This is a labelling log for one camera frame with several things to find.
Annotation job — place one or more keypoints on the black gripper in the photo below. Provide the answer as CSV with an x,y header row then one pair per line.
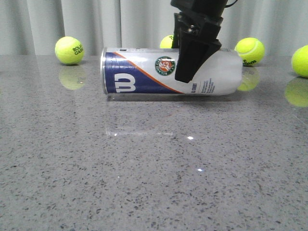
x,y
196,27

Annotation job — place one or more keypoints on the white blue tennis ball can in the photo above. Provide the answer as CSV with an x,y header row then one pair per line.
x,y
152,71

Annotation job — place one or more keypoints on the middle yellow tennis ball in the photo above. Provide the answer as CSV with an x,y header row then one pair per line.
x,y
166,42

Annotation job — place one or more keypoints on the right yellow Wilson tennis ball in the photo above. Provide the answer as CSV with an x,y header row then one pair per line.
x,y
251,50

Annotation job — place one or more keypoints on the far right yellow tennis ball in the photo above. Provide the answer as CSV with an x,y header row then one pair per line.
x,y
299,61

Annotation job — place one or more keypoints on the left yellow tennis ball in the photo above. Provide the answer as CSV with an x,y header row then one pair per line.
x,y
69,50

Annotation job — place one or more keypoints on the grey pleated curtain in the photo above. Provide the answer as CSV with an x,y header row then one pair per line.
x,y
34,26

